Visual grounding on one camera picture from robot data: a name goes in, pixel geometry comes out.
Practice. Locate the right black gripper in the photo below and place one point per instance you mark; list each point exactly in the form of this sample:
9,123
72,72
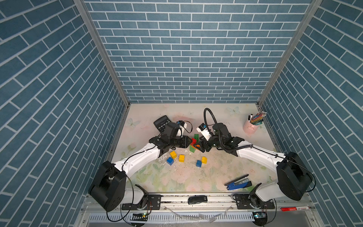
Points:
203,142

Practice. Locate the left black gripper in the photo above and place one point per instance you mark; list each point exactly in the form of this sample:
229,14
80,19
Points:
185,139

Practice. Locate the red square lego brick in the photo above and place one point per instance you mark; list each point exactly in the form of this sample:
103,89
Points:
194,141

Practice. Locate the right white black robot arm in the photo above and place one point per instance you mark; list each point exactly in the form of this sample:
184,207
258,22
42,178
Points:
293,178

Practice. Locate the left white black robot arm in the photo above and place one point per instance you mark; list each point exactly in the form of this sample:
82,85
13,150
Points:
109,187

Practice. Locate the yellow lego brick left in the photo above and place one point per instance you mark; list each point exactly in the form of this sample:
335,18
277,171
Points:
173,155

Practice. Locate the yellow lego brick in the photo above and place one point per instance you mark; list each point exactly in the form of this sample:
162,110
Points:
181,158
173,155
204,160

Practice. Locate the yellow lego brick middle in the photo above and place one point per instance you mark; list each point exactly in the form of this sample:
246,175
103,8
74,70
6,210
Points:
181,158

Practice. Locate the blue lego brick left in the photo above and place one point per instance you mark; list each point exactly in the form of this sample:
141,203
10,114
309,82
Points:
170,161

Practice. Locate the blue lego brick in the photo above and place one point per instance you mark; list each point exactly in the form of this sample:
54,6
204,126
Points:
199,163
170,161

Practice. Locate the yellow lego brick right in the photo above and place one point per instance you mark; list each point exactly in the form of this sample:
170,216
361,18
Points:
204,160

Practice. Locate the blue lego brick centre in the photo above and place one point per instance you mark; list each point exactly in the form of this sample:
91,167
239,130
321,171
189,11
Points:
199,163

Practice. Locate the black desk calculator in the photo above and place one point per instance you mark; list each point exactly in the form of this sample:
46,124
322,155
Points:
161,123

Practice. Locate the pink pencil cup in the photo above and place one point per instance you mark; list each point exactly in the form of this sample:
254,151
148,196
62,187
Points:
249,128

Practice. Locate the coloured pencils bundle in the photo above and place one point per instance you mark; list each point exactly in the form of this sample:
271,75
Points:
257,119

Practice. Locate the blue black stapler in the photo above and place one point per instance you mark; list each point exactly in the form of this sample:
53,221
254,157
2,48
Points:
239,183

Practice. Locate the black usb dongle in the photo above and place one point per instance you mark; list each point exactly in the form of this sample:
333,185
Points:
197,199

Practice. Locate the red marker pen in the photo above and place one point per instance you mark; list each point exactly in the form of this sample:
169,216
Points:
297,208

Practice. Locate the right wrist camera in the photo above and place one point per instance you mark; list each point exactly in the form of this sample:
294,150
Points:
204,131

